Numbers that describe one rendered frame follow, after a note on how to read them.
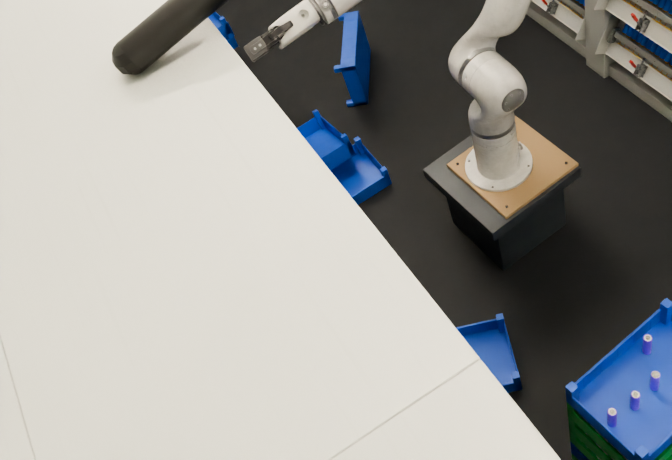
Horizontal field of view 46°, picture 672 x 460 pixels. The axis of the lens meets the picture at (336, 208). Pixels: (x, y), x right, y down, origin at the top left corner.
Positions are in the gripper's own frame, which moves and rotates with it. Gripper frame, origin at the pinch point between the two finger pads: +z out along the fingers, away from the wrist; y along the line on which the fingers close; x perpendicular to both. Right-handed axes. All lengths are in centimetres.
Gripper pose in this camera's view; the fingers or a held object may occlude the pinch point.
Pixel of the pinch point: (252, 52)
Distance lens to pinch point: 164.0
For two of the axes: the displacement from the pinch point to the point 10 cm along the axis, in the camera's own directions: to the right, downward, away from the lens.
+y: -0.8, -1.4, 9.9
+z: -8.2, 5.8, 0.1
